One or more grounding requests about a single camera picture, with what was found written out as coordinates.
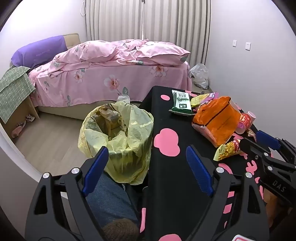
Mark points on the large white wall switch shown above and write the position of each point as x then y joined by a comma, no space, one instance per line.
248,45

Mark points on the brown fuzzy object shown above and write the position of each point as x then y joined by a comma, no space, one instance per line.
120,230

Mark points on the white plastic bag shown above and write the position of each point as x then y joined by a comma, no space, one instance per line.
200,75

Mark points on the wooden nightstand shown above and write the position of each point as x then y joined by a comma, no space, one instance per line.
20,111

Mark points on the pink cup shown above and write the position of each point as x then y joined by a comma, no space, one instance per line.
252,115

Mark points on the red patterned paper cup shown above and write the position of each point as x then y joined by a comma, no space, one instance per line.
244,121

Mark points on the striped beige curtain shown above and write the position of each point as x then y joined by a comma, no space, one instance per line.
166,20

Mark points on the orange plastic bag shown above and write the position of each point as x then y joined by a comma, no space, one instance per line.
217,120

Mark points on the small white wall switch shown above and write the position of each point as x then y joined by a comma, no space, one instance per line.
234,43

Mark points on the beige headboard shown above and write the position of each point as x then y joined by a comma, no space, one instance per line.
72,40

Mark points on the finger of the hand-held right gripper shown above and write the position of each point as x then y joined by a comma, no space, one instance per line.
267,138
252,148

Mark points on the green white wet wipes pack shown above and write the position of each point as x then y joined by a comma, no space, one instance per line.
182,104

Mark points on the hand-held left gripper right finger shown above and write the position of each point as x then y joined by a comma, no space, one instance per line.
198,171

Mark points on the person's leg in jeans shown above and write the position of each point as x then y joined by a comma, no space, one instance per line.
108,199

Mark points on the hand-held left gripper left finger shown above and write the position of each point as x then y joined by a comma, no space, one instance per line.
96,171

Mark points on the green checked cloth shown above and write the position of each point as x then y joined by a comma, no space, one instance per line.
13,90

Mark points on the pink floral pillow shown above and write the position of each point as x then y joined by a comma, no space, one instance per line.
161,53

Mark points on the black tablecloth with pink shapes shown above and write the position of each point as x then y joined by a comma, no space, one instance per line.
175,129

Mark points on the pink colourful candy packet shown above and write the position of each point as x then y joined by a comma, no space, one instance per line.
212,95

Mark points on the pink floral duvet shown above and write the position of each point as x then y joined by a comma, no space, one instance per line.
92,52

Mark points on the purple pillow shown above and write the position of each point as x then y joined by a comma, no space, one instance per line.
37,52

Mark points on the yellow bag lined trash bin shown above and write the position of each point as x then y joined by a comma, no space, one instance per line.
129,139

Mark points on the yellow magenta snack packet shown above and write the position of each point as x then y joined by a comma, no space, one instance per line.
196,101

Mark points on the yellow red snack packet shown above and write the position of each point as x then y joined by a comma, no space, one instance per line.
229,148

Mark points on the bed with pink floral sheet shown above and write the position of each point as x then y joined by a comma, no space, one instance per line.
92,85

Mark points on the small brown wrapper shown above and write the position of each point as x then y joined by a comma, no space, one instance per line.
251,134

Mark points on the person's right hand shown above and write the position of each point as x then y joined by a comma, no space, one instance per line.
270,204

